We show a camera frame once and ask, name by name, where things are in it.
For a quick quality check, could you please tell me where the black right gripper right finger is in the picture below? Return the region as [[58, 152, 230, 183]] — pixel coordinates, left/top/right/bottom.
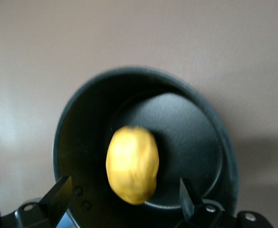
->
[[178, 177, 203, 221]]

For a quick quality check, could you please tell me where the yellow potato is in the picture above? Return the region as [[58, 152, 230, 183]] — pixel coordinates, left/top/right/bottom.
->
[[105, 125, 160, 206]]

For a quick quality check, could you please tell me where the dark pot with blue handle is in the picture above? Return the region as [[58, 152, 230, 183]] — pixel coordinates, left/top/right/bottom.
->
[[52, 67, 240, 228]]

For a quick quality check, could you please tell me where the brown table cover sheet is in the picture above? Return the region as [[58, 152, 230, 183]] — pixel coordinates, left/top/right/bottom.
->
[[0, 0, 278, 228]]

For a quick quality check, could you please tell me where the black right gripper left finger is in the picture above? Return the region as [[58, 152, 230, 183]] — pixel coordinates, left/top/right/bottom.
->
[[38, 175, 72, 228]]

